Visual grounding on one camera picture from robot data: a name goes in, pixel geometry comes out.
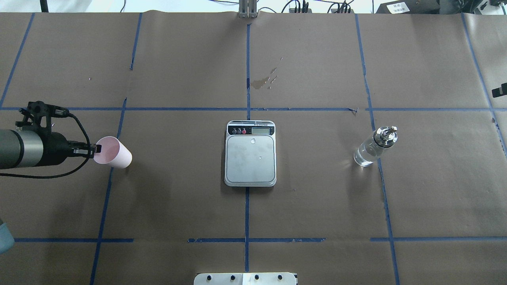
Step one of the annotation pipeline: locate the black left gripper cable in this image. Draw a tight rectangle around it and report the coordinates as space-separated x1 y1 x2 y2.
0 113 92 179

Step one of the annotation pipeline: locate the white column base plate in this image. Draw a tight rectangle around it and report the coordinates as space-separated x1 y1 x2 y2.
193 272 298 285

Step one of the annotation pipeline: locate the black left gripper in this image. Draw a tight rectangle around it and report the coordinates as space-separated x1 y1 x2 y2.
40 132 103 166

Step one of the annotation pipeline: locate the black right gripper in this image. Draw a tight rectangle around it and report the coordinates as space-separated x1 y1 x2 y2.
492 83 507 99

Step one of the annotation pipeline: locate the white electronic kitchen scale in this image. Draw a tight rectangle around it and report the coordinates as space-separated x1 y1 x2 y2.
223 120 277 187

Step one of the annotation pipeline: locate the pink plastic cup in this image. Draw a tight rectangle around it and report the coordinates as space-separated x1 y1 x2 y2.
93 137 133 169

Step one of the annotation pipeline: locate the clear glass sauce bottle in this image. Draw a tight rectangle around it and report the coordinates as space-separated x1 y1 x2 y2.
353 125 398 167

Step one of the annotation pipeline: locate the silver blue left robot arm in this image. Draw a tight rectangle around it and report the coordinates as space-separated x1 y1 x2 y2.
0 129 103 170

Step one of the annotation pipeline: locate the aluminium frame post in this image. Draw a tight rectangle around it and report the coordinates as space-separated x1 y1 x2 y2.
238 0 258 19

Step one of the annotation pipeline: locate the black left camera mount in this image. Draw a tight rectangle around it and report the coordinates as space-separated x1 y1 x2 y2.
15 101 71 135

